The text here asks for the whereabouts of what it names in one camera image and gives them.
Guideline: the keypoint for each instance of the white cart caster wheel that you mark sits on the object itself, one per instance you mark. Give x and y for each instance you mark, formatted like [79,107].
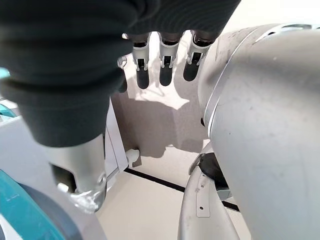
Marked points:
[132,157]

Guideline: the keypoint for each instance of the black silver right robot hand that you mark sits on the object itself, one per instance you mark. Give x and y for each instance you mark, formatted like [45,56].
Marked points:
[62,62]

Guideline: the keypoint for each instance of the white medical cart blue drawers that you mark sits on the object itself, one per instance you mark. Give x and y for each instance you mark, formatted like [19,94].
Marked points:
[117,155]

